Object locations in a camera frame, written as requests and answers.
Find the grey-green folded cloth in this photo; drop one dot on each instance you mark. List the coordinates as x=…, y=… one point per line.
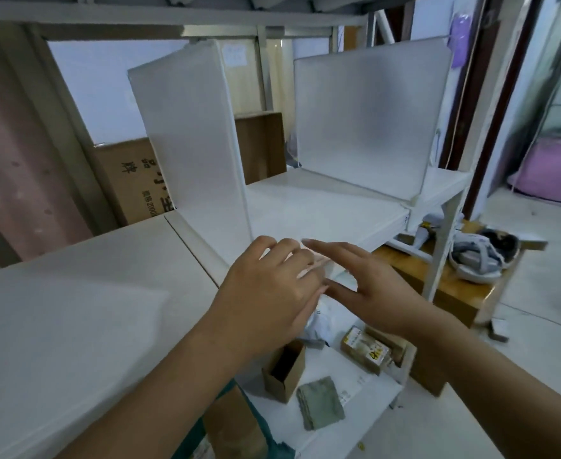
x=319, y=403

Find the person's right forearm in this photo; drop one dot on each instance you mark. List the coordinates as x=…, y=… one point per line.
x=495, y=387

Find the large printed cardboard box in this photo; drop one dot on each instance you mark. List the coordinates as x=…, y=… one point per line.
x=130, y=179

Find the wooden stool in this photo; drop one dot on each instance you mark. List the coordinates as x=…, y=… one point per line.
x=452, y=296

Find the brown wooden crate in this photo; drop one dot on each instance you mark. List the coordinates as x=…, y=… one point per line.
x=261, y=145

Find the small open cardboard box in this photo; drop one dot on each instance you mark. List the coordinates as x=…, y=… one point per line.
x=285, y=372

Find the crumpled white plastic bag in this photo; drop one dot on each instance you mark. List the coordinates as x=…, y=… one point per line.
x=319, y=325

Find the grey and white shoes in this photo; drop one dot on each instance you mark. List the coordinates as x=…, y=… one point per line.
x=483, y=255

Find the dark brown door frame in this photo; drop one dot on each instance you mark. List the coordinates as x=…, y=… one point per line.
x=500, y=105

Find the pink dotted curtain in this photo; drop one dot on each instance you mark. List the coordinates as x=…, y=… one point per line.
x=17, y=157

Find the small grey block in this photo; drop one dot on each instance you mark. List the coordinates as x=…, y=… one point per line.
x=498, y=330

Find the wide white foam board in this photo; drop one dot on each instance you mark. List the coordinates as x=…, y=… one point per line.
x=366, y=119

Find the person's left little finger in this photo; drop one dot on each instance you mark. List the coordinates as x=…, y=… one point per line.
x=259, y=247

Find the person's right thumb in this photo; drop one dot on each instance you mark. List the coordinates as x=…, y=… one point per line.
x=341, y=295

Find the person's right hand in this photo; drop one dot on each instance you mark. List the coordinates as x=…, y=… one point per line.
x=381, y=296

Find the person's left forearm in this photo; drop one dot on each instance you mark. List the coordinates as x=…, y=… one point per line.
x=156, y=401

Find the person's left hand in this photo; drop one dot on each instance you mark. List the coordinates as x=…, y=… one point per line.
x=261, y=301

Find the plain brown cardboard box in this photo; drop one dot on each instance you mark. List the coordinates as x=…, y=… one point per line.
x=232, y=427

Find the white metal shelf rack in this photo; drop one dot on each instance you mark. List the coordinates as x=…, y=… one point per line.
x=338, y=205

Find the narrow white foam board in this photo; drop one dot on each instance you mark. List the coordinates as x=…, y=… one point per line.
x=194, y=148

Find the small yellow printed box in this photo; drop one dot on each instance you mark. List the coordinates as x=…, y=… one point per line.
x=364, y=351

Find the person's left middle finger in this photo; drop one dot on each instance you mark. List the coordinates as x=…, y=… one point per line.
x=305, y=263

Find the purple hanging item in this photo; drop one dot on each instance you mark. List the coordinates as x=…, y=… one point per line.
x=461, y=40

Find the pink storage bag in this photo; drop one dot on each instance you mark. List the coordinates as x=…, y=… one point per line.
x=553, y=169

